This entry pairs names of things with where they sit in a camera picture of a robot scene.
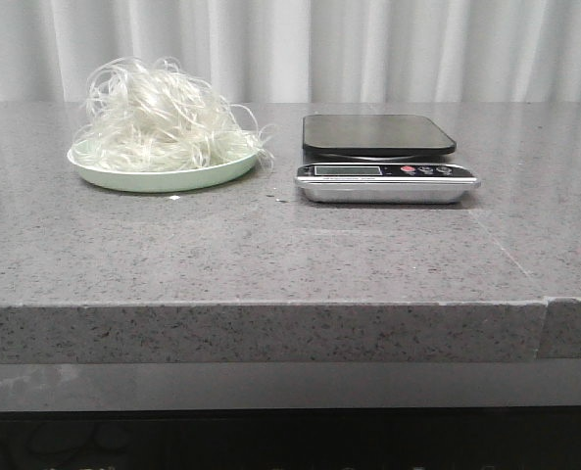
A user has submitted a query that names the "white vermicelli noodle bundle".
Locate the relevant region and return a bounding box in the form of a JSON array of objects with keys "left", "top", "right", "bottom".
[{"left": 71, "top": 58, "right": 272, "bottom": 173}]

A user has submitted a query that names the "pale green round plate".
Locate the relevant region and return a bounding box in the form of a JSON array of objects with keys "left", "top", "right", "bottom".
[{"left": 67, "top": 141, "right": 258, "bottom": 193}]

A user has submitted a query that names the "white pleated curtain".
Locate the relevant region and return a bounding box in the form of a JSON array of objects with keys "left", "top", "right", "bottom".
[{"left": 0, "top": 1, "right": 581, "bottom": 103}]

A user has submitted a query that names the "silver black kitchen scale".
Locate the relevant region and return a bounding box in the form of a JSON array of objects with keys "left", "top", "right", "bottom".
[{"left": 295, "top": 115, "right": 480, "bottom": 205}]

